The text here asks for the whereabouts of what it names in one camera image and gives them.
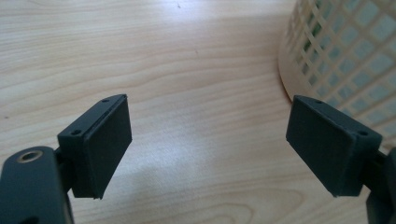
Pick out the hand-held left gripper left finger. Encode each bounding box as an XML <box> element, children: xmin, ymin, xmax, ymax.
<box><xmin>57</xmin><ymin>93</ymin><xmax>133</xmax><ymax>200</ymax></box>

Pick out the orange plastic lattice basket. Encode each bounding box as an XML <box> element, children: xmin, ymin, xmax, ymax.
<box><xmin>277</xmin><ymin>0</ymin><xmax>396</xmax><ymax>151</ymax></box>

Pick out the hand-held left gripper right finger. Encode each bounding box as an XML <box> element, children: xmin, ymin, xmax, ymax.
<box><xmin>285</xmin><ymin>94</ymin><xmax>383</xmax><ymax>198</ymax></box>

